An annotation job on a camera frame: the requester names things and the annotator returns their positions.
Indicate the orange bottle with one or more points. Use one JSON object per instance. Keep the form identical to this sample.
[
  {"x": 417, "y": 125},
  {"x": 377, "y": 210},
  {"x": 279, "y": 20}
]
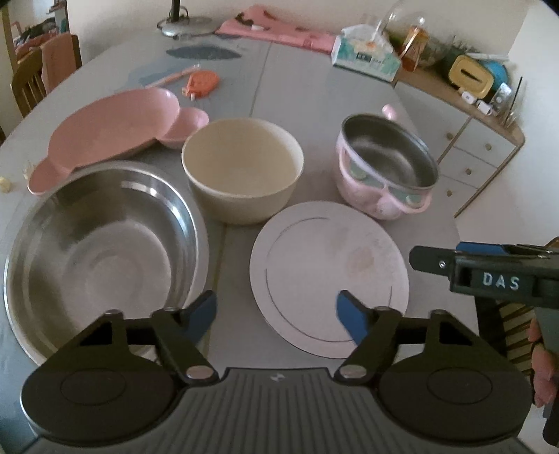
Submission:
[{"x": 415, "y": 48}]

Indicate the tissue box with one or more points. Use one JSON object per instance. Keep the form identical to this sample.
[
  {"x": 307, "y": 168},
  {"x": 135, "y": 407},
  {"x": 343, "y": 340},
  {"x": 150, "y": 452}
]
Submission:
[{"x": 364, "y": 56}]

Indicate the wooden slatted chair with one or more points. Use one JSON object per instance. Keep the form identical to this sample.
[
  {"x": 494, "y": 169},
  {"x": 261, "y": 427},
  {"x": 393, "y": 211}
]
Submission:
[{"x": 517, "y": 331}]

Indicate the grey desk lamp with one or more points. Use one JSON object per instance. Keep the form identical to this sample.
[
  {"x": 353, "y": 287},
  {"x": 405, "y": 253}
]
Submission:
[{"x": 183, "y": 26}]

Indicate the person's right hand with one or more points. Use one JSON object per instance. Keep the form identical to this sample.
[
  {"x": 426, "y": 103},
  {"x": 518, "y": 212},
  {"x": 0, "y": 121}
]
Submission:
[{"x": 540, "y": 371}]

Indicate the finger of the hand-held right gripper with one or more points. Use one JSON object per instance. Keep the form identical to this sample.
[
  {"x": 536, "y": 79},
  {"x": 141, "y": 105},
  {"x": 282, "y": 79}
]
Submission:
[
  {"x": 430, "y": 262},
  {"x": 480, "y": 248}
]

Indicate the pink bear-shaped plate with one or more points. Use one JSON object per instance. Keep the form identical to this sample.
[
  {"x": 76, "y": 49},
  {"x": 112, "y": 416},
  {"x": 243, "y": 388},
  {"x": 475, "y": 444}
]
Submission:
[{"x": 109, "y": 131}]

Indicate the white charger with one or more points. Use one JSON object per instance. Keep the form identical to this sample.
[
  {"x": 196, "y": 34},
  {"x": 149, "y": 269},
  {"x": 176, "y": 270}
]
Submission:
[
  {"x": 484, "y": 108},
  {"x": 467, "y": 97}
]

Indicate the pink printed bag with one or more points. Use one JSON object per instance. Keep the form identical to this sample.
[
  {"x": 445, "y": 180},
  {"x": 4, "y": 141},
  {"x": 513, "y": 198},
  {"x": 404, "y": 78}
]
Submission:
[{"x": 279, "y": 28}]

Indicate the round glass jar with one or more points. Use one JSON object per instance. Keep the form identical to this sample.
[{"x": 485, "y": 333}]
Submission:
[{"x": 436, "y": 48}]

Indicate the orange correction tape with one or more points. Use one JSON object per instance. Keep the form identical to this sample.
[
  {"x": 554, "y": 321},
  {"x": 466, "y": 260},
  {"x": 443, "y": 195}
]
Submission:
[{"x": 201, "y": 83}]

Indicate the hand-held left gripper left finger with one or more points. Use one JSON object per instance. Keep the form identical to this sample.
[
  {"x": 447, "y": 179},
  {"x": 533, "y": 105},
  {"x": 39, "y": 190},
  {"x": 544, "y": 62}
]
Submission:
[{"x": 203, "y": 314}]

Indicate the yellow tissue holder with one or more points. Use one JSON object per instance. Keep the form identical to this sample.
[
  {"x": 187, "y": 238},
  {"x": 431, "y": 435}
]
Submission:
[{"x": 469, "y": 76}]

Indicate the glass cup with stick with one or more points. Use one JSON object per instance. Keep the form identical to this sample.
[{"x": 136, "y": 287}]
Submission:
[{"x": 513, "y": 115}]

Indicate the cream ceramic bowl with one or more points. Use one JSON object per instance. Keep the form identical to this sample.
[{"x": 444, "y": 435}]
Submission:
[{"x": 240, "y": 192}]

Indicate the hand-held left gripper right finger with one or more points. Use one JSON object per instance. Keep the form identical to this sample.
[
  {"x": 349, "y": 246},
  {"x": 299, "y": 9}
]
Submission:
[{"x": 349, "y": 314}]

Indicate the clear plastic case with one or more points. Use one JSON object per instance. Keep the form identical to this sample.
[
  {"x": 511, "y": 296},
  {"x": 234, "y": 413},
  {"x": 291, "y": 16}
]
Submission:
[{"x": 502, "y": 96}]

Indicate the white wooden-top drawer cabinet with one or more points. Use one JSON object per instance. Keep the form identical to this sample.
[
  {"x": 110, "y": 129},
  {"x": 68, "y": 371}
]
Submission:
[{"x": 471, "y": 152}]

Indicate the white round plate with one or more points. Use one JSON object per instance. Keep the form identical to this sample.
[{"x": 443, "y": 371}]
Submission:
[{"x": 314, "y": 262}]

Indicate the large stainless steel bowl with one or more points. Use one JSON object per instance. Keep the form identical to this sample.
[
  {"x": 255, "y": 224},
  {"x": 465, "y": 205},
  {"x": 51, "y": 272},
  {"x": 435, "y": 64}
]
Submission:
[{"x": 109, "y": 262}]

